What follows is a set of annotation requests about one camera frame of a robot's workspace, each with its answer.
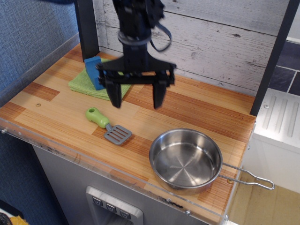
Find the silver dispenser panel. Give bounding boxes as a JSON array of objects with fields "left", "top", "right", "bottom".
[{"left": 86, "top": 186, "right": 144, "bottom": 225}]

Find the green folded cloth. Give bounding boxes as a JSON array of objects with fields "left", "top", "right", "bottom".
[{"left": 67, "top": 58, "right": 132, "bottom": 101}]

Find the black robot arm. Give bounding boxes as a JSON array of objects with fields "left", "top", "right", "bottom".
[{"left": 96, "top": 0, "right": 176, "bottom": 109}]

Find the black right post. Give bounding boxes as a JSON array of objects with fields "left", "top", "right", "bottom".
[{"left": 250, "top": 0, "right": 300, "bottom": 116}]

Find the clear acrylic edge guard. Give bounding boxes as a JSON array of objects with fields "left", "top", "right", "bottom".
[{"left": 0, "top": 117, "right": 256, "bottom": 222}]

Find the blue wooden block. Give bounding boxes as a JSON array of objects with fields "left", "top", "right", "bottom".
[{"left": 84, "top": 56, "right": 104, "bottom": 90}]

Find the yellow object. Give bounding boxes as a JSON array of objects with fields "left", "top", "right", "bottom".
[{"left": 0, "top": 213, "right": 29, "bottom": 225}]

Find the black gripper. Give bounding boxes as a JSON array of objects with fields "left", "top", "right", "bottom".
[{"left": 96, "top": 44, "right": 176, "bottom": 109}]

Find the white ridged appliance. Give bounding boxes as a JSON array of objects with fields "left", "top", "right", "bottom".
[{"left": 242, "top": 89, "right": 300, "bottom": 192}]

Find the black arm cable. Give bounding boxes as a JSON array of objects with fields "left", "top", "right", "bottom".
[{"left": 149, "top": 21, "right": 173, "bottom": 53}]

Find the green handled grey spatula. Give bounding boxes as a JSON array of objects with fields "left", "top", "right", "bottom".
[{"left": 85, "top": 107, "right": 132, "bottom": 145}]

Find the stainless steel pan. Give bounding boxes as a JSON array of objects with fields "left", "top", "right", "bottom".
[{"left": 149, "top": 128, "right": 275, "bottom": 195}]

